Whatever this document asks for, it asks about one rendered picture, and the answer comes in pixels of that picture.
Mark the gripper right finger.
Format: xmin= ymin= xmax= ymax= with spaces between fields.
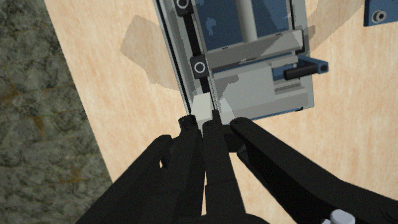
xmin=200 ymin=92 xmax=398 ymax=224

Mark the grey flat bar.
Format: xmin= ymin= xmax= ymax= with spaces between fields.
xmin=213 ymin=54 xmax=298 ymax=77
xmin=274 ymin=78 xmax=301 ymax=92

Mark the grey metal block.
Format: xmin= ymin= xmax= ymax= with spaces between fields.
xmin=214 ymin=63 xmax=276 ymax=113

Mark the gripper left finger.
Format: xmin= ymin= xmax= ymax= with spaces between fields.
xmin=75 ymin=94 xmax=206 ymax=224

